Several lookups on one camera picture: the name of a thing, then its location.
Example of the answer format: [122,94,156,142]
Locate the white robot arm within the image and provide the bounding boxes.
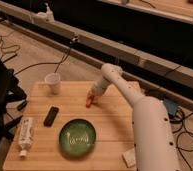
[86,63,181,171]

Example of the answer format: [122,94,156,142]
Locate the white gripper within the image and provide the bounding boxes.
[87,77,110,104]

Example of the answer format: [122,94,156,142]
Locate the white paper cup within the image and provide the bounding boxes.
[44,73,60,94]

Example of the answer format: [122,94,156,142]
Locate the black chair frame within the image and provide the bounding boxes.
[0,60,27,141]

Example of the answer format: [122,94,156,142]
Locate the black cable on floor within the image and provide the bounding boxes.
[13,36,80,77]

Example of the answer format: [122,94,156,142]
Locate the white sponge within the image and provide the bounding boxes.
[122,149,136,168]

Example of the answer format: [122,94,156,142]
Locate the orange red pepper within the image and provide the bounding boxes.
[86,97,92,108]

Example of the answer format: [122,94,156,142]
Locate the black remote control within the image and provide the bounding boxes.
[43,106,59,127]

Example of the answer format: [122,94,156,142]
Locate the white tube with cap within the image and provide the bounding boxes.
[18,117,33,158]

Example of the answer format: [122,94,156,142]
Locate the green round plate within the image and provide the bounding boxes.
[58,119,96,158]

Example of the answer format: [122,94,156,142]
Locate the black cables near robot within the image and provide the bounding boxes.
[166,108,193,171]

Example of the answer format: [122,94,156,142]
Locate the blue box on floor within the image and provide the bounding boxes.
[163,99,178,118]

